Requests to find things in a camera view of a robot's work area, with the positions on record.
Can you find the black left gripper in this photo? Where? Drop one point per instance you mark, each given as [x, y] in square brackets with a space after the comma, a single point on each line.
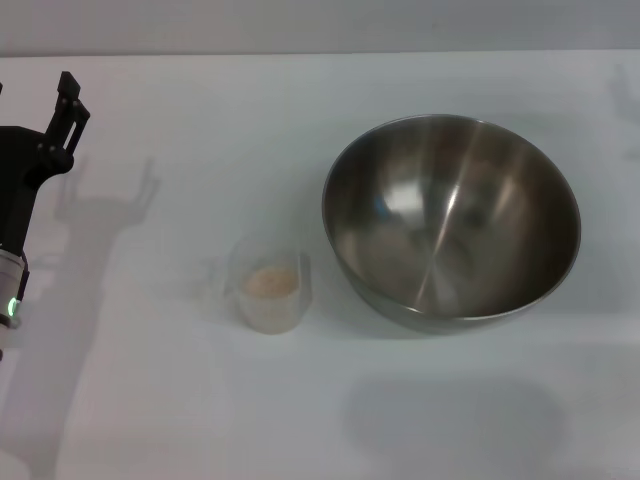
[20, 170]

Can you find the white rice grains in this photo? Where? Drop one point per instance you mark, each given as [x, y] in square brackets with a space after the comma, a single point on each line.
[271, 281]

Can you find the clear plastic measuring cup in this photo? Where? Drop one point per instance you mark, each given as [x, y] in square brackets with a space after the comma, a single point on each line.
[270, 310]

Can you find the stainless steel mixing bowl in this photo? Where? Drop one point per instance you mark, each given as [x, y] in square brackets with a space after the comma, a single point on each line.
[450, 220]

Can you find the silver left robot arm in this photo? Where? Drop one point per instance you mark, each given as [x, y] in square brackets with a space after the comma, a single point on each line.
[9, 280]

